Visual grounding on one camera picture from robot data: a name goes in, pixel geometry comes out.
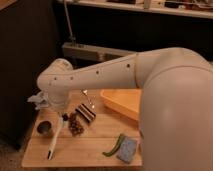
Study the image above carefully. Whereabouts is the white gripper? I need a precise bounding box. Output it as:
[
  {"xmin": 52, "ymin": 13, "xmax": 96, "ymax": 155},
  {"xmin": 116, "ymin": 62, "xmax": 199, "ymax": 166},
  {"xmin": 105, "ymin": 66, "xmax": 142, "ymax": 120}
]
[{"xmin": 48, "ymin": 95, "xmax": 68, "ymax": 113}]

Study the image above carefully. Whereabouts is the white dish brush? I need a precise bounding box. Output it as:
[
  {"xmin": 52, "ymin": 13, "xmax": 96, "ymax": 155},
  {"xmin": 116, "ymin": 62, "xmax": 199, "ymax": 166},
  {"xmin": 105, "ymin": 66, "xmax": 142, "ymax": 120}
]
[{"xmin": 47, "ymin": 113, "xmax": 68, "ymax": 160}]

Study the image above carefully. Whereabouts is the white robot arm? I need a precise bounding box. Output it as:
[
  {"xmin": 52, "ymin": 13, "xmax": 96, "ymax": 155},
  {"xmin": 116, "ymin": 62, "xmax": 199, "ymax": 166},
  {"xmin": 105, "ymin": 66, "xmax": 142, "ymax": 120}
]
[{"xmin": 37, "ymin": 47, "xmax": 213, "ymax": 171}]

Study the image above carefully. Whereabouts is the small metal cup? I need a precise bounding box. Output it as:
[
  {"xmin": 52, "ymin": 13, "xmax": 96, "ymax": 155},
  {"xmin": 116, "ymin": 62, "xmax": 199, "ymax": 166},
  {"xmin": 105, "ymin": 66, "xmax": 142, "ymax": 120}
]
[{"xmin": 37, "ymin": 121, "xmax": 53, "ymax": 138}]

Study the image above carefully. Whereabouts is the crumpled white cloth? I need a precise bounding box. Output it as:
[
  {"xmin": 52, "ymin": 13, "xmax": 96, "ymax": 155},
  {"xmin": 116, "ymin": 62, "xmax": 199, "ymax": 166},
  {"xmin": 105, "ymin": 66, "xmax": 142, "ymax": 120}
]
[{"xmin": 27, "ymin": 91, "xmax": 49, "ymax": 110}]

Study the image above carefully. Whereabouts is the metal spoon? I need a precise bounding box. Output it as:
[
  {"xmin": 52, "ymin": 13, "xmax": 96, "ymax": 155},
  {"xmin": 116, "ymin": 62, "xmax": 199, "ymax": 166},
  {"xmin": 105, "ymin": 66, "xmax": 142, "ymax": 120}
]
[{"xmin": 81, "ymin": 89, "xmax": 95, "ymax": 109}]

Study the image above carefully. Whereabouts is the brown grape cluster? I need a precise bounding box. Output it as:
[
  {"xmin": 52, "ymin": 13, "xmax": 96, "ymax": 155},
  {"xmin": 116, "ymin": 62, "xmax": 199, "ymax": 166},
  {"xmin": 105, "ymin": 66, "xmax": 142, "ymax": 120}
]
[{"xmin": 69, "ymin": 113, "xmax": 84, "ymax": 136}]

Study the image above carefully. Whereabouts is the striped chocolate cake slice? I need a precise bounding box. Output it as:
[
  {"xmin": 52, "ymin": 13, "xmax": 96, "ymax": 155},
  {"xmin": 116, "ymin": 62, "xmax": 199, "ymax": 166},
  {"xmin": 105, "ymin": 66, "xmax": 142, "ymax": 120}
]
[{"xmin": 75, "ymin": 103, "xmax": 96, "ymax": 124}]

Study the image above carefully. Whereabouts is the yellow plastic bin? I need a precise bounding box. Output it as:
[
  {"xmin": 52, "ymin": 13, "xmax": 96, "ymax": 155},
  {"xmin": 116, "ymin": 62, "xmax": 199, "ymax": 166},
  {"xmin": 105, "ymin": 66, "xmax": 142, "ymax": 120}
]
[{"xmin": 100, "ymin": 89, "xmax": 142, "ymax": 121}]

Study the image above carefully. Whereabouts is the green chili pepper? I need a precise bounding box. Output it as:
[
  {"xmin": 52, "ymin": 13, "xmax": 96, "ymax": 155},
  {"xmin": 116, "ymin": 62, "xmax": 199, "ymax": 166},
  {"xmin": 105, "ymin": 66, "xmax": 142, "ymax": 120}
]
[{"xmin": 102, "ymin": 134, "xmax": 125, "ymax": 157}]

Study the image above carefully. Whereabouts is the blue grey sponge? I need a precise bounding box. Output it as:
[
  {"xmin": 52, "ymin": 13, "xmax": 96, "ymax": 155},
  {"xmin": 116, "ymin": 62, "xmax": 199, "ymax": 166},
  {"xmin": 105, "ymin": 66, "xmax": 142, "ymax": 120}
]
[{"xmin": 117, "ymin": 137, "xmax": 137, "ymax": 163}]

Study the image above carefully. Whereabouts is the upper white shelf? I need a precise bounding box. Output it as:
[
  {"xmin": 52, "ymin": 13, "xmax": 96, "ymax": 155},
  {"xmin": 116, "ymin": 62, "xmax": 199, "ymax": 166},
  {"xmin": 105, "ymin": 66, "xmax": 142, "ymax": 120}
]
[{"xmin": 57, "ymin": 0, "xmax": 213, "ymax": 19}]

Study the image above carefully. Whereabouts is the grey metal shelf rail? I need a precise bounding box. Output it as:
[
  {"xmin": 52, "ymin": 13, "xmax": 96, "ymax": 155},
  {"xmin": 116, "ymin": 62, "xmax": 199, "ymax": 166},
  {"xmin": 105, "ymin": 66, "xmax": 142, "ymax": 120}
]
[{"xmin": 62, "ymin": 42, "xmax": 133, "ymax": 62}]

